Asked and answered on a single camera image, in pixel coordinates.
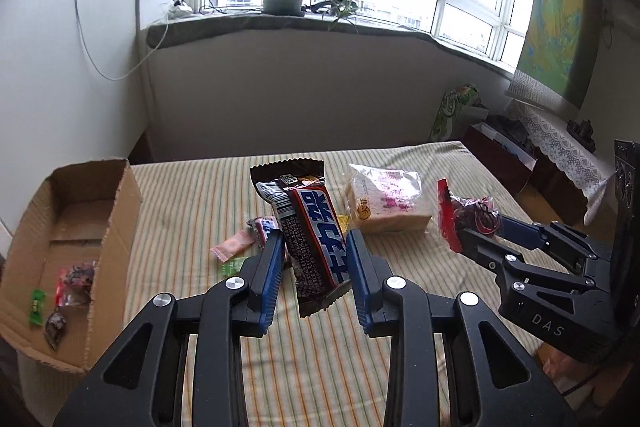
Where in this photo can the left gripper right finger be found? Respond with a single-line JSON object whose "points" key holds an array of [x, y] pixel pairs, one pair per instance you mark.
{"points": [[492, 379]]}

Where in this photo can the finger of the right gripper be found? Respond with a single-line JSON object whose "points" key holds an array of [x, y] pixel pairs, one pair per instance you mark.
{"points": [[568, 246], [514, 275]]}

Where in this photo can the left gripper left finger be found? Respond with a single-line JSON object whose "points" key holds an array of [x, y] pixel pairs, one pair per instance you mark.
{"points": [[138, 381]]}

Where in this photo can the red dried fruit packet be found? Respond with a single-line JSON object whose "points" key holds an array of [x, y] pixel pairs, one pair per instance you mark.
{"points": [[457, 213]]}

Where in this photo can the packaged toast bread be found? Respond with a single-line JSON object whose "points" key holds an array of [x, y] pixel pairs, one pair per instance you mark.
{"points": [[382, 200]]}

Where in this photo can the large snickers bar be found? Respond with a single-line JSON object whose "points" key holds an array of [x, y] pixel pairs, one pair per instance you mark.
{"points": [[296, 191]]}

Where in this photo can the black white candy packet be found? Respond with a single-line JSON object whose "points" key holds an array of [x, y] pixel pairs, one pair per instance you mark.
{"points": [[55, 328]]}

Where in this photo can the dark red box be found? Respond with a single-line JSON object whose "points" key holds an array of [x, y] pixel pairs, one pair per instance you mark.
{"points": [[506, 161]]}

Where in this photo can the lace covered side table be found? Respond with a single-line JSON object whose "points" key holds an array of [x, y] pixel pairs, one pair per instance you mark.
{"points": [[544, 115]]}

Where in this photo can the striped table cloth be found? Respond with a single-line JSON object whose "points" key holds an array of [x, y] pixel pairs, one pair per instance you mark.
{"points": [[320, 370]]}

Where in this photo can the brown cardboard box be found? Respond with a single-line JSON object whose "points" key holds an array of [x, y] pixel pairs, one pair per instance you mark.
{"points": [[74, 242]]}

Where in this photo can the clear green candy packet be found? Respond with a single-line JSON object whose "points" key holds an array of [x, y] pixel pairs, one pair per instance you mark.
{"points": [[233, 266]]}

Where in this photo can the pink candy wrapper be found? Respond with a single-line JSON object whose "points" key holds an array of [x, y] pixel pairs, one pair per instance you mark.
{"points": [[233, 246]]}

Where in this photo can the yellow snack packet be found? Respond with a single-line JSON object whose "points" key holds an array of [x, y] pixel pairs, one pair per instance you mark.
{"points": [[343, 222]]}

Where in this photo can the green paper bag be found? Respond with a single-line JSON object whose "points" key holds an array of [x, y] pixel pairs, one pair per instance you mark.
{"points": [[459, 108]]}

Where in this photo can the white cabinet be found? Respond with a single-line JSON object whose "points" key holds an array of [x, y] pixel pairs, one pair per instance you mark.
{"points": [[69, 91]]}

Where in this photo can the small trailing plant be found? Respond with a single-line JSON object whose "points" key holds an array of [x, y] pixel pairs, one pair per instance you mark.
{"points": [[342, 11]]}

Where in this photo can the wall map poster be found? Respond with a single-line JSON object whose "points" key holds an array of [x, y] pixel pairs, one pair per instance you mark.
{"points": [[561, 47]]}

